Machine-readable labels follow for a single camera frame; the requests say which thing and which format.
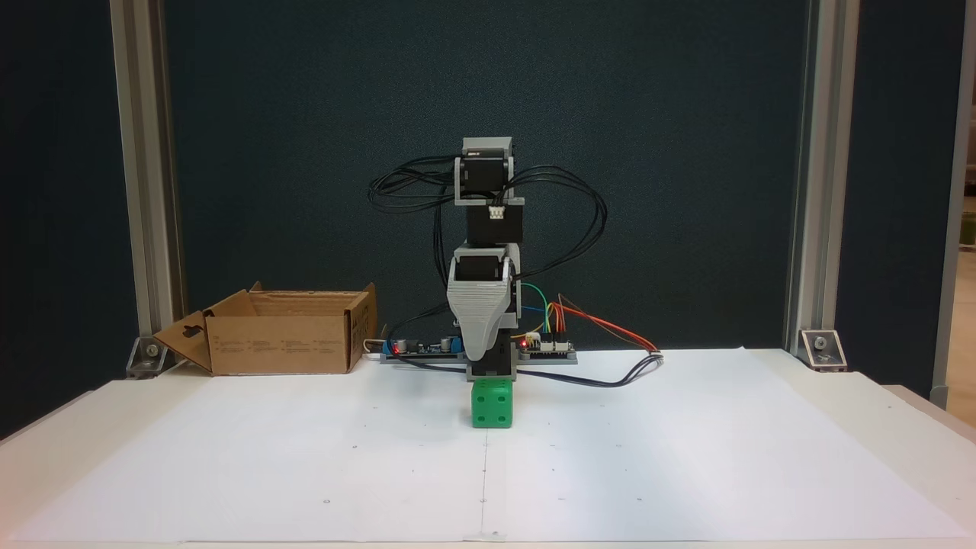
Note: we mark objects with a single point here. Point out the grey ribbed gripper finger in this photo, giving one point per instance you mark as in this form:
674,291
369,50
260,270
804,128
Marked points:
476,313

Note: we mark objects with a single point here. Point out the green die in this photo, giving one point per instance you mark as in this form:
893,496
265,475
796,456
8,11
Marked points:
492,404

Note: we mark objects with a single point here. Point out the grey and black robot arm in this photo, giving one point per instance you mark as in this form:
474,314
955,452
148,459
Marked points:
484,179

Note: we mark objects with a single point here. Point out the circuit board with blue terminals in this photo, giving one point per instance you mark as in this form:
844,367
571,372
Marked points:
419,351

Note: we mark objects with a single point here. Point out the circuit board with red light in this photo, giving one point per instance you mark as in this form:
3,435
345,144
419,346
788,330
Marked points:
545,347

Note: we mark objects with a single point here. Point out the brown cardboard box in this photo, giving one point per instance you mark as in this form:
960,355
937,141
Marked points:
282,343

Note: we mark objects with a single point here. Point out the metal corner bracket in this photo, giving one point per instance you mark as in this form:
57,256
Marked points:
822,349
149,354

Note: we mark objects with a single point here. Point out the aluminium frame post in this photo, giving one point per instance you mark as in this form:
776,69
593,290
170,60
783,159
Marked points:
141,152
827,152

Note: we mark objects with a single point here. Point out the beige partition edge post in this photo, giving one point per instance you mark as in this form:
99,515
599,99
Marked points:
949,305

